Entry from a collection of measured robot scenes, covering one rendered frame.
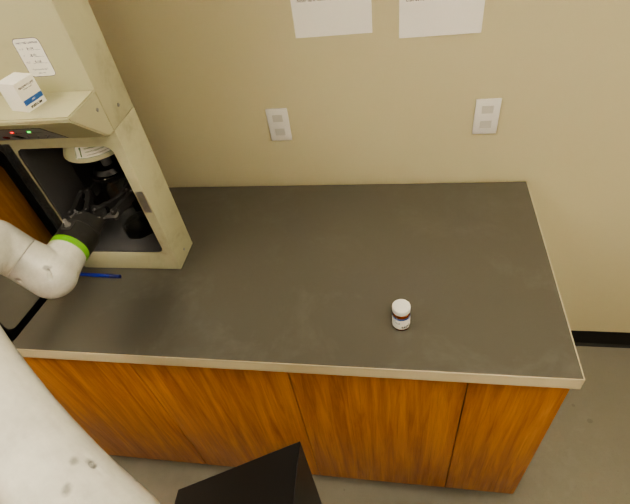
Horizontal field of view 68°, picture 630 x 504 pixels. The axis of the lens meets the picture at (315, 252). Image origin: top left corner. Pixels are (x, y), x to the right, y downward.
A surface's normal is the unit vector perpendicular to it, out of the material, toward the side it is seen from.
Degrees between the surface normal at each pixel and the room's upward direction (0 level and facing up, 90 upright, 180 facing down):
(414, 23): 90
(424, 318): 1
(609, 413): 0
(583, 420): 0
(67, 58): 90
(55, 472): 23
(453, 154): 90
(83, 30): 90
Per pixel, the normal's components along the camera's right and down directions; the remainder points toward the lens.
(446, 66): -0.13, 0.72
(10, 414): 0.32, -0.62
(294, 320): -0.12, -0.69
